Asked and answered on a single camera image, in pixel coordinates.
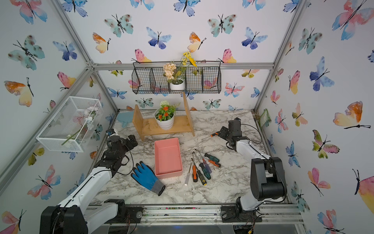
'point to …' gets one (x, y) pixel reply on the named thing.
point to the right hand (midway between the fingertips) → (225, 130)
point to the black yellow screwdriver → (200, 176)
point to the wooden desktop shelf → (146, 126)
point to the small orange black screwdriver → (214, 134)
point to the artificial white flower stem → (91, 111)
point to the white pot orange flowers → (164, 115)
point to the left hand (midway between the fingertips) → (129, 137)
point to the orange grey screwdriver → (215, 163)
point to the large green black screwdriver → (213, 158)
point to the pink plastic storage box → (167, 158)
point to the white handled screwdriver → (188, 176)
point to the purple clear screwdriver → (207, 166)
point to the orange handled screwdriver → (194, 171)
